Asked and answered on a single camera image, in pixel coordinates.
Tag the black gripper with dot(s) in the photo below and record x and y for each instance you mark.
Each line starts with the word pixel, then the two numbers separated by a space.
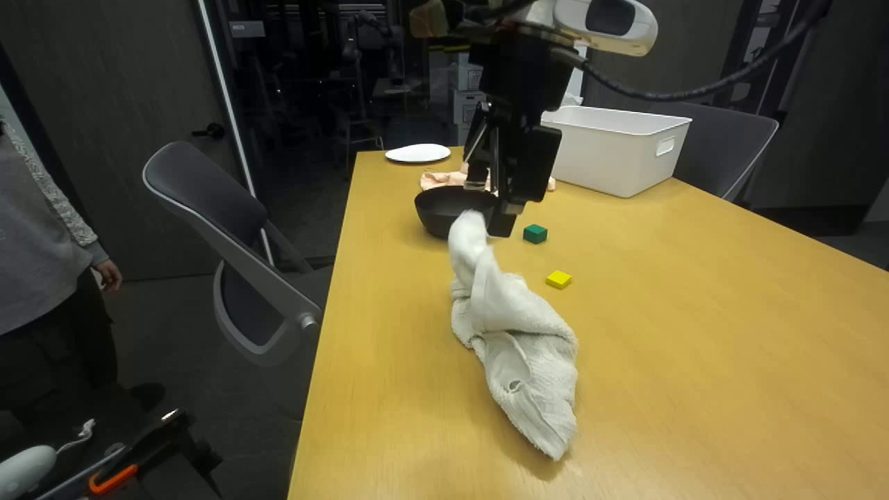
pixel 513 162

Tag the small green block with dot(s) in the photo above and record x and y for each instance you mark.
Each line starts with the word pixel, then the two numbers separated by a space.
pixel 533 234

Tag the black bowl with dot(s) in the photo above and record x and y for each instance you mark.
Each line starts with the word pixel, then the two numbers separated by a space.
pixel 438 206

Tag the yellow block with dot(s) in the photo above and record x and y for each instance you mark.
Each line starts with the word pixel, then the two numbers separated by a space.
pixel 559 279

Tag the white terry towel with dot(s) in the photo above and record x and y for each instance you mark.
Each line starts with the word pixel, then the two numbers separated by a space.
pixel 519 341

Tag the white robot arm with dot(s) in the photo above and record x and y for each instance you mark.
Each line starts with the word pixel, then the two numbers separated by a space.
pixel 612 27

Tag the peach patterned cloth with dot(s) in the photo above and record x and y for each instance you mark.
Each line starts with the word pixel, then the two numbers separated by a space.
pixel 459 180

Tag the white plate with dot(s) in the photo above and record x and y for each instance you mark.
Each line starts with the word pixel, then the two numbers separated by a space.
pixel 416 155

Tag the white plastic bin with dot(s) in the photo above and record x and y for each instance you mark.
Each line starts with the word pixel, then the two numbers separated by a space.
pixel 615 151

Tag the grey office chair far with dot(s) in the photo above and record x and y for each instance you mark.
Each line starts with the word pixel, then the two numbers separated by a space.
pixel 719 145

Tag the grey office chair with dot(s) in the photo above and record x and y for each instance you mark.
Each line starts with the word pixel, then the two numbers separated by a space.
pixel 256 305
pixel 719 145

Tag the grey office chair left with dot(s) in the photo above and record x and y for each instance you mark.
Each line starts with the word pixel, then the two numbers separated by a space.
pixel 256 305

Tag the person in grey shirt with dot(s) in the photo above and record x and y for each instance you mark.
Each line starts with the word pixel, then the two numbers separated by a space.
pixel 56 341

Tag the orange handled tool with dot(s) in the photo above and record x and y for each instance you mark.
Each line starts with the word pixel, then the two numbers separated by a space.
pixel 145 452

